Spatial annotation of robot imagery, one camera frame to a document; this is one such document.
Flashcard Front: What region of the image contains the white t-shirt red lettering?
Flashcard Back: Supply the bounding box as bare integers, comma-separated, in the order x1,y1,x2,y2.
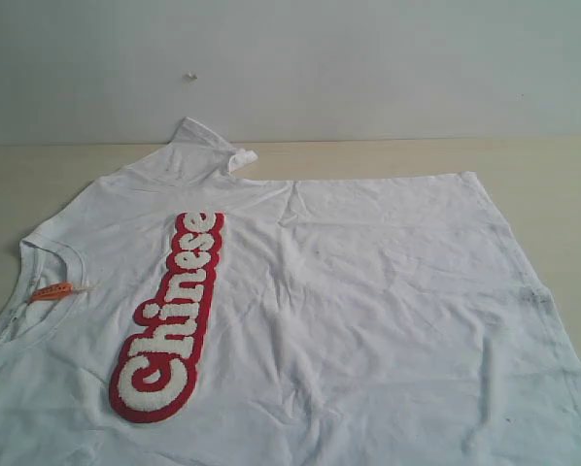
0,119,581,465

